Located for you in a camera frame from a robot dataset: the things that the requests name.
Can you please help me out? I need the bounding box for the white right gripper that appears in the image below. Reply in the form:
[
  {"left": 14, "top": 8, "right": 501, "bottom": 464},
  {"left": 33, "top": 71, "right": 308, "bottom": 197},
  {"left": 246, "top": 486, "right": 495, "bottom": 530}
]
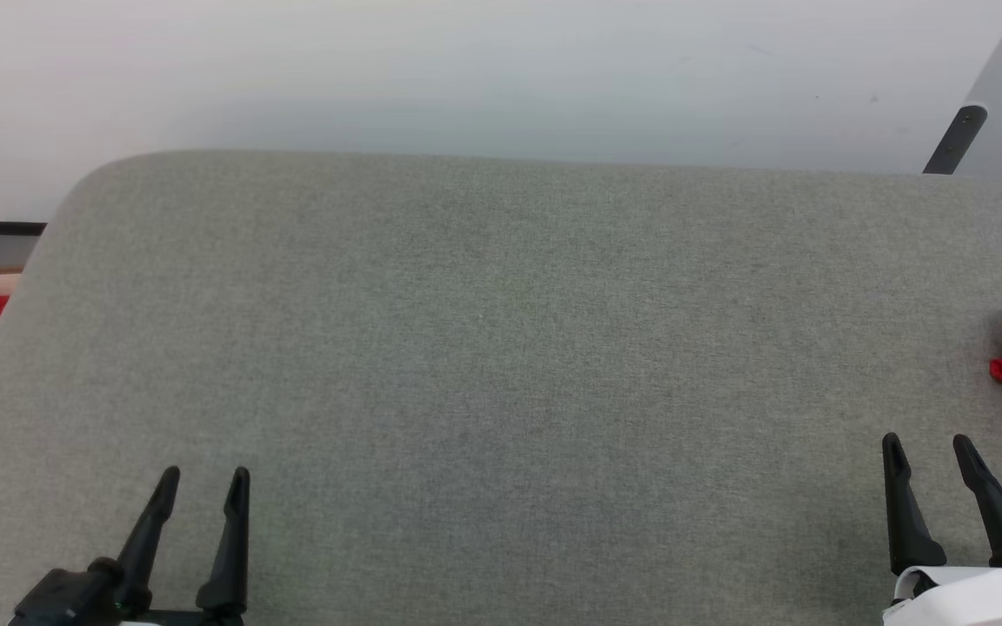
[{"left": 882, "top": 432, "right": 1002, "bottom": 626}]

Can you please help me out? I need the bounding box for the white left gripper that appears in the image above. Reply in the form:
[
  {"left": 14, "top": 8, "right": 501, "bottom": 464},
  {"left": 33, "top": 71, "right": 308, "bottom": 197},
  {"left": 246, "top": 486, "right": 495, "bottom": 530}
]
[{"left": 116, "top": 467, "right": 251, "bottom": 626}]

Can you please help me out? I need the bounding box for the black metal leg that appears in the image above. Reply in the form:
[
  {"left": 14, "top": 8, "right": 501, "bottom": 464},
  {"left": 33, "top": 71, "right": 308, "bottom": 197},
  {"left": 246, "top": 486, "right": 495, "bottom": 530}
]
[{"left": 923, "top": 104, "right": 989, "bottom": 176}]

